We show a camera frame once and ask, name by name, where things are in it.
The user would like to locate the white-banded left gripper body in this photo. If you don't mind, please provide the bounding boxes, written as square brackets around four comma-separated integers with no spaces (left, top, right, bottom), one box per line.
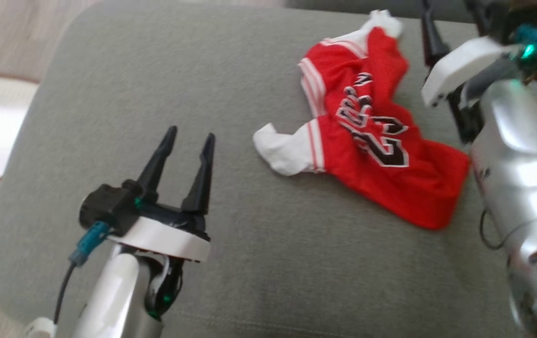
[108,202,211,262]

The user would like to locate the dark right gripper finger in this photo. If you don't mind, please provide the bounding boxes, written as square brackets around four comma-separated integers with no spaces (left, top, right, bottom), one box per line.
[466,0,491,37]
[420,0,451,66]

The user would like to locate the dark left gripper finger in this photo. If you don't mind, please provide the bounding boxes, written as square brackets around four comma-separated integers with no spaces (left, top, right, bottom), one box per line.
[182,133,215,216]
[136,126,177,203]

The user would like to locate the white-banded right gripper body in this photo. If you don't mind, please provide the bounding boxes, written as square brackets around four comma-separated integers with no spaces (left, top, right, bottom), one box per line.
[421,37,520,144]

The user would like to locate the red basketball jersey white sleeves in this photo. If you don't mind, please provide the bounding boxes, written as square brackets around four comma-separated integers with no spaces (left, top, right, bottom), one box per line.
[253,9,471,230]

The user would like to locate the large grey sofa seat cushion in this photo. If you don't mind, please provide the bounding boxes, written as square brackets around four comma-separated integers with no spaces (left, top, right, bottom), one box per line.
[0,0,537,338]

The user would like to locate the white cable strap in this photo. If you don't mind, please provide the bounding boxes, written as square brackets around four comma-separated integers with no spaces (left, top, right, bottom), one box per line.
[25,317,59,338]

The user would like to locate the thin black cable loop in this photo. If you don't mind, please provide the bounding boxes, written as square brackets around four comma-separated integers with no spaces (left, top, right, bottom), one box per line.
[479,209,506,250]

